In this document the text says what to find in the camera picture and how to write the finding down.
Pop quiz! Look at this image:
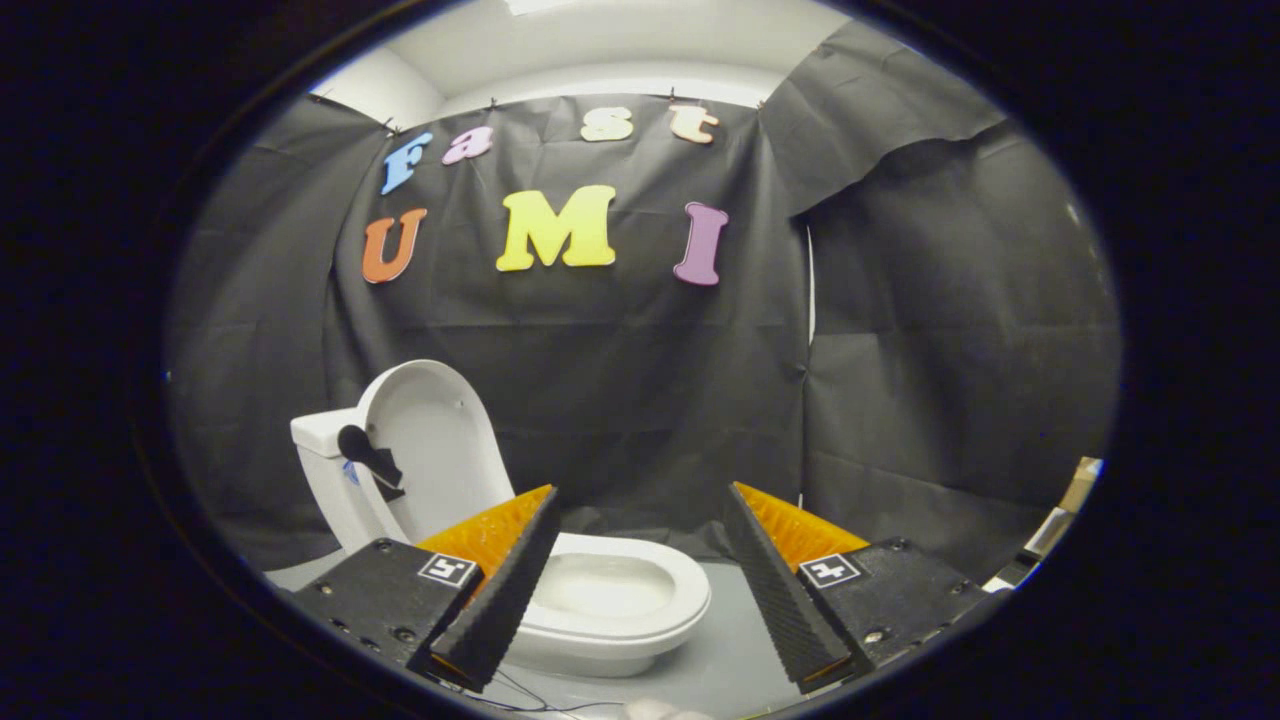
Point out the white toilet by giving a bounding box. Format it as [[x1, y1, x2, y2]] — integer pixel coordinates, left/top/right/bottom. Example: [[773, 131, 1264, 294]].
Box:
[[290, 405, 713, 679]]

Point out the black lid pull tab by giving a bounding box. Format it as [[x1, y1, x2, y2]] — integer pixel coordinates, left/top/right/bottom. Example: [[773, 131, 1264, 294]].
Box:
[[337, 425, 407, 504]]

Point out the brown cardboard box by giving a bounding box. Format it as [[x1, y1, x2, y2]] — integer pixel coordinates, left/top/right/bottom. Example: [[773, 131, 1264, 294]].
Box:
[[1060, 457, 1104, 513]]

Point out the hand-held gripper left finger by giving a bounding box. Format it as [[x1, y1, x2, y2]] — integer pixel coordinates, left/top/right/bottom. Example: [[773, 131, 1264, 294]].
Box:
[[290, 485, 561, 693]]

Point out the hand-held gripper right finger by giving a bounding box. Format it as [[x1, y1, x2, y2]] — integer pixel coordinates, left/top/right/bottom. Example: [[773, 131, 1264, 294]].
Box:
[[722, 481, 991, 696]]

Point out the white toilet lid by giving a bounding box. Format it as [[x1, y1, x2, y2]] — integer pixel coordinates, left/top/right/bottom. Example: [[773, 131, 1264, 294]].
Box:
[[355, 360, 517, 547]]

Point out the thin black cable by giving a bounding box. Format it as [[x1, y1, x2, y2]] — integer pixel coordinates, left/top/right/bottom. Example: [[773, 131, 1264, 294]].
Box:
[[488, 666, 626, 714]]

